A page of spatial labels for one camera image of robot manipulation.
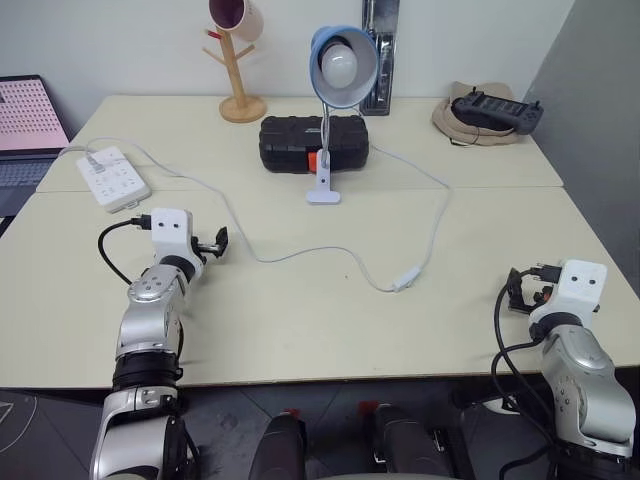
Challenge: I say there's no grey laptop pink screen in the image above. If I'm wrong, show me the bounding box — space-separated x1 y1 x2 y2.
0 74 72 219

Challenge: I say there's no white lamp cord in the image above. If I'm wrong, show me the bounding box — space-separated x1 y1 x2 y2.
83 136 454 294

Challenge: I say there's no white inline cord switch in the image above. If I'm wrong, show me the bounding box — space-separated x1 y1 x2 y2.
390 264 423 294

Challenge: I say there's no beige fabric hat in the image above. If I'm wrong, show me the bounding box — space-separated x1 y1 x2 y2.
431 80 519 148

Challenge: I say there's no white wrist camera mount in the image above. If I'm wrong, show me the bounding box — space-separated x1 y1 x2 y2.
148 208 206 281
528 258 609 324

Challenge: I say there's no silver black wall strip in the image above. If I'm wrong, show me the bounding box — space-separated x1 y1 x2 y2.
360 0 403 118

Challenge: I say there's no cream mug maroon inside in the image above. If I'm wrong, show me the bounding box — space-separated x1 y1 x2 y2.
207 0 265 43

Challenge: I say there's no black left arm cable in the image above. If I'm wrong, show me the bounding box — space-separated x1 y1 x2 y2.
97 213 152 287

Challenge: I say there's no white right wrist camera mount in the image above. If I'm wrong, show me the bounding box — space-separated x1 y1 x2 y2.
528 258 609 324

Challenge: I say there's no dark rounded robot leg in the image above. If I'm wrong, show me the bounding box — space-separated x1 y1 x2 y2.
356 399 457 480
247 408 308 480

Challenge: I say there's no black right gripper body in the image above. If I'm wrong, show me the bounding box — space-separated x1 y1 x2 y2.
522 273 556 307

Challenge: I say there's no wooden mug tree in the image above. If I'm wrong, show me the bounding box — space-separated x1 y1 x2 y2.
201 28 269 123

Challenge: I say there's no black plastic case orange latch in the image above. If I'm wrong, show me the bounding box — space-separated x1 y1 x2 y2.
257 114 372 174

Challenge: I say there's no white power strip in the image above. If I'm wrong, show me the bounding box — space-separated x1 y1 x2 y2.
74 145 153 215

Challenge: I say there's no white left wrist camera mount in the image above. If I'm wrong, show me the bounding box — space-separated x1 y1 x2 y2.
148 208 206 281

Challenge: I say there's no black handheld remote controller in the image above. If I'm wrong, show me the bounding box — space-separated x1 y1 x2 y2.
450 86 547 136

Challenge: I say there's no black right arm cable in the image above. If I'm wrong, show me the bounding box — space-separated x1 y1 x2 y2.
491 261 565 480

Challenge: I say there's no blue desk lamp white clamp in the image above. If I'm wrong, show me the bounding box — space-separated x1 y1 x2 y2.
305 25 379 206

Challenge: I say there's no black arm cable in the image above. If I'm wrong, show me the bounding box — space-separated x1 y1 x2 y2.
97 213 152 287
491 261 565 480

